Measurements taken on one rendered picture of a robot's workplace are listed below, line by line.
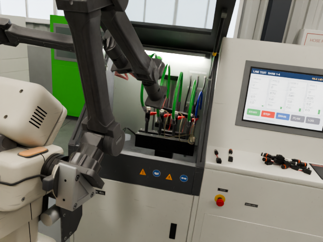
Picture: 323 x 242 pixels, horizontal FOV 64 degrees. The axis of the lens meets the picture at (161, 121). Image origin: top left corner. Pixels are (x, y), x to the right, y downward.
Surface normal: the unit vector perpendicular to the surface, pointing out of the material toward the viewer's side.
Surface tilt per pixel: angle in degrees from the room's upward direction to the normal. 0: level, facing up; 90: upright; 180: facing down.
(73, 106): 90
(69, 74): 90
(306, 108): 76
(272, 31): 90
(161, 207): 90
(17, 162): 15
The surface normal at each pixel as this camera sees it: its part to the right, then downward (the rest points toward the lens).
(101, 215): -0.18, 0.30
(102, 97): 0.91, 0.23
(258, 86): -0.15, 0.07
